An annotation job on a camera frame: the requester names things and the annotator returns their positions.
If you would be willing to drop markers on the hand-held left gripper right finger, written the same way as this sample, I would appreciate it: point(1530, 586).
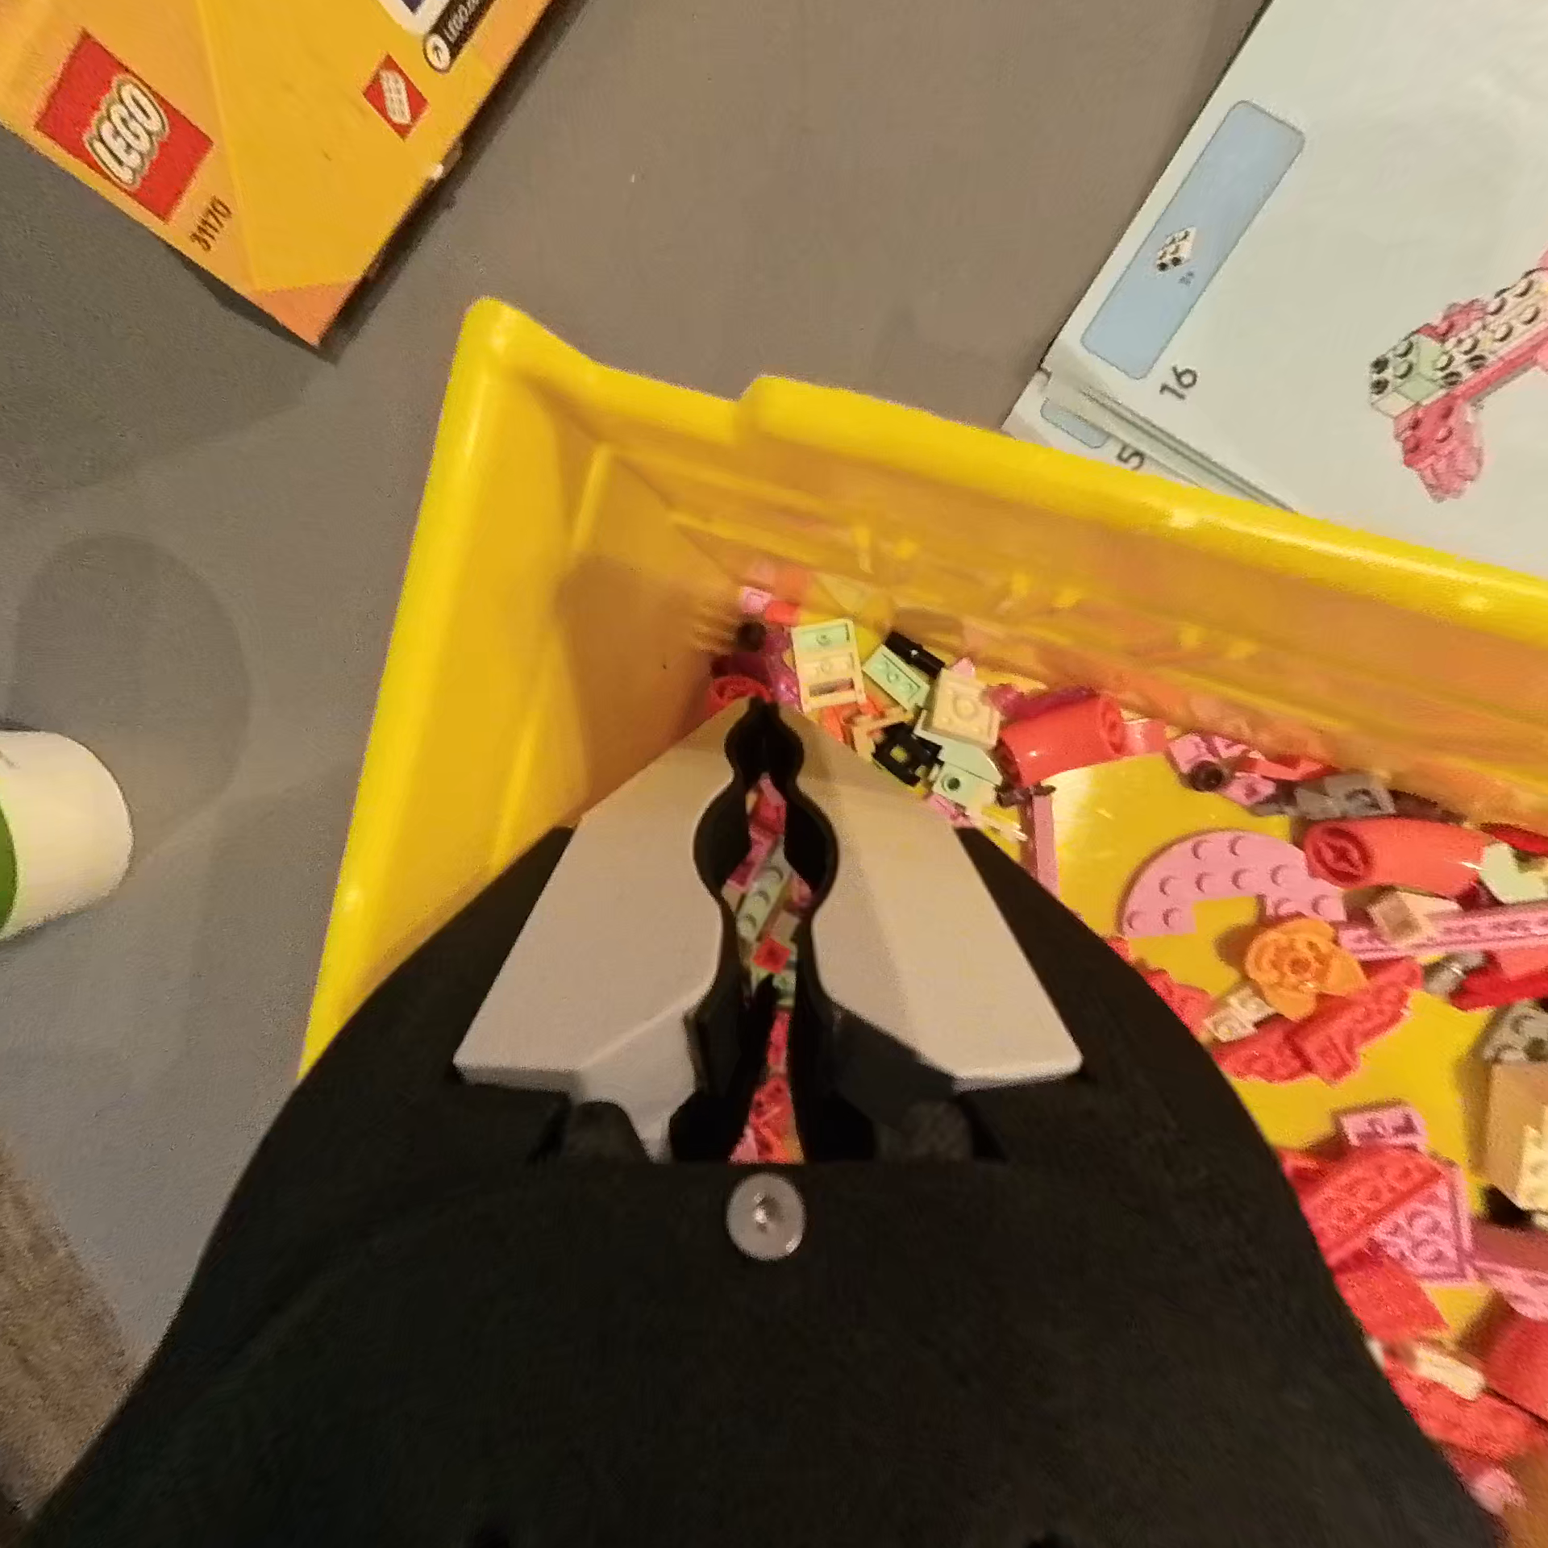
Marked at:
point(955, 968)

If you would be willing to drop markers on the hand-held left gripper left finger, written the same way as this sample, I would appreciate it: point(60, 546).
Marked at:
point(581, 968)

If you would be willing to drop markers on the yellow brick storage bin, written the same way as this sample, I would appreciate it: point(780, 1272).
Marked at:
point(484, 726)

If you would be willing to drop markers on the pile of colourful toy bricks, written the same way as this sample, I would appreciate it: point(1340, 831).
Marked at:
point(1331, 846)

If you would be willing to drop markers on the grey desk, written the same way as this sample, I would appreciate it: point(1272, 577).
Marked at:
point(727, 181)

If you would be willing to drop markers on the white paper cup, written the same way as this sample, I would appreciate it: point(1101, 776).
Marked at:
point(67, 822)

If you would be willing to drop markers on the orange toy set box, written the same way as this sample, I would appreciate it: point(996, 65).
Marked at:
point(279, 181)

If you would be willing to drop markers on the open instruction booklet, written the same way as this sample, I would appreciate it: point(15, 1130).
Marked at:
point(1390, 181)

